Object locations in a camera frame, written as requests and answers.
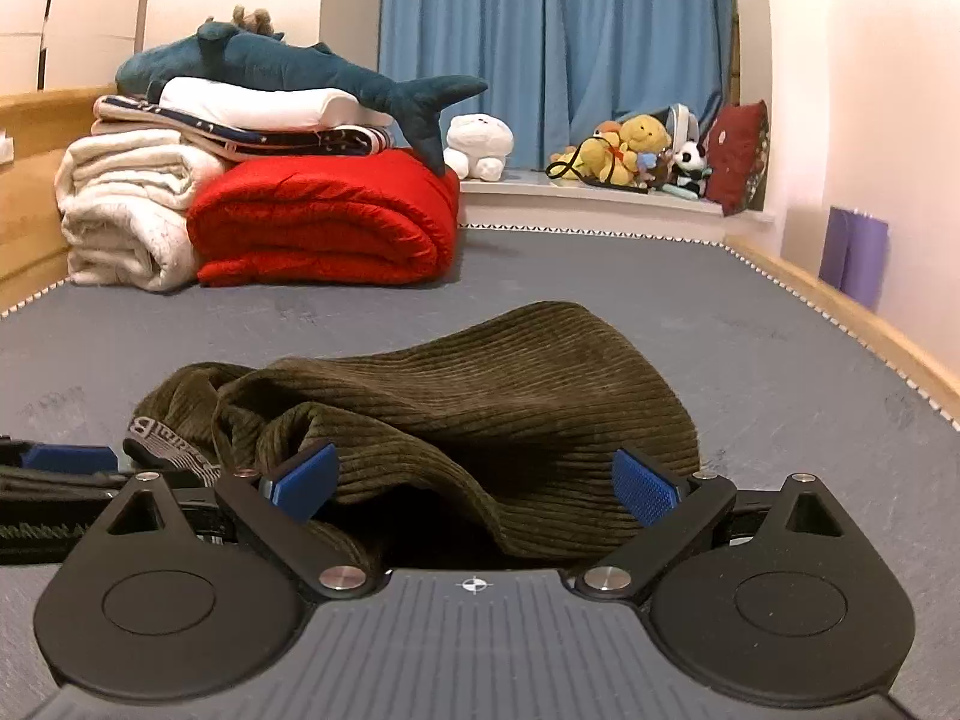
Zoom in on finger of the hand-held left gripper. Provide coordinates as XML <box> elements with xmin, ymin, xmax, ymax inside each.
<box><xmin>0</xmin><ymin>435</ymin><xmax>121</xmax><ymax>475</ymax></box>

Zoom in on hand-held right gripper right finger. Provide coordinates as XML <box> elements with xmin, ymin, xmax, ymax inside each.
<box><xmin>570</xmin><ymin>448</ymin><xmax>860</xmax><ymax>605</ymax></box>

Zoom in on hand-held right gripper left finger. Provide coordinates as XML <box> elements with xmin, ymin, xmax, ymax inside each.
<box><xmin>96</xmin><ymin>441</ymin><xmax>368</xmax><ymax>601</ymax></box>

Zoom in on olive corduroy pants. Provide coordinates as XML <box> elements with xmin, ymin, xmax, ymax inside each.
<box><xmin>0</xmin><ymin>301</ymin><xmax>702</xmax><ymax>567</ymax></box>

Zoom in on cream folded blanket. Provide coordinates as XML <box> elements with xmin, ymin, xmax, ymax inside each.
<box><xmin>54</xmin><ymin>127</ymin><xmax>226</xmax><ymax>293</ymax></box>

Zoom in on red quilt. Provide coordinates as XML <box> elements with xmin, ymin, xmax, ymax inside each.
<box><xmin>186</xmin><ymin>148</ymin><xmax>462</xmax><ymax>287</ymax></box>

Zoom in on white window sill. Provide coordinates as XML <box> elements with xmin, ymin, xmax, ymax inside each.
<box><xmin>457</xmin><ymin>169</ymin><xmax>773</xmax><ymax>222</ymax></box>

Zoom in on panda plush toy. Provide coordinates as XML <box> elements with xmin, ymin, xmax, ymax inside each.
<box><xmin>670</xmin><ymin>141</ymin><xmax>713</xmax><ymax>196</ymax></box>

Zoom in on yellow plush toy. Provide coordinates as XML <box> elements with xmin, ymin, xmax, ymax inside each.
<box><xmin>547</xmin><ymin>114</ymin><xmax>672</xmax><ymax>188</ymax></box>

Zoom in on red cushion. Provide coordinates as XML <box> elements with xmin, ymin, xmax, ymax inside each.
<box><xmin>705</xmin><ymin>100</ymin><xmax>771</xmax><ymax>215</ymax></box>

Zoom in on navy patterned folded blanket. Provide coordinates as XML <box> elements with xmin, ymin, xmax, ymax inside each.
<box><xmin>91</xmin><ymin>94</ymin><xmax>395</xmax><ymax>162</ymax></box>

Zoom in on white blue bag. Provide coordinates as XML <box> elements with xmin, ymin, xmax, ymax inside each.
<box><xmin>664</xmin><ymin>101</ymin><xmax>722</xmax><ymax>158</ymax></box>

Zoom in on white plush toy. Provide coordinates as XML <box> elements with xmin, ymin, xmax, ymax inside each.
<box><xmin>442</xmin><ymin>112</ymin><xmax>515</xmax><ymax>182</ymax></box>

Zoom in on white pillow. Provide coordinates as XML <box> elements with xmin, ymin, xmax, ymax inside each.
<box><xmin>159</xmin><ymin>77</ymin><xmax>395</xmax><ymax>130</ymax></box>

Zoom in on blue shark plush toy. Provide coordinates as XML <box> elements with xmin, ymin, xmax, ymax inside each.
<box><xmin>115</xmin><ymin>21</ymin><xmax>488</xmax><ymax>175</ymax></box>

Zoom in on white wardrobe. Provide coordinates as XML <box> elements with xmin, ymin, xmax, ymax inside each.
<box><xmin>0</xmin><ymin>0</ymin><xmax>158</xmax><ymax>91</ymax></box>

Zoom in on blue curtain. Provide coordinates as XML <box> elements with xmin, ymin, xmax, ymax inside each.
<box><xmin>379</xmin><ymin>0</ymin><xmax>740</xmax><ymax>172</ymax></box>

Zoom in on tan plush toy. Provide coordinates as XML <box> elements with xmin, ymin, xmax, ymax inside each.
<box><xmin>208</xmin><ymin>5</ymin><xmax>275</xmax><ymax>37</ymax></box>

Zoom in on wooden bed frame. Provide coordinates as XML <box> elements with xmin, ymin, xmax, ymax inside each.
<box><xmin>0</xmin><ymin>86</ymin><xmax>960</xmax><ymax>432</ymax></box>

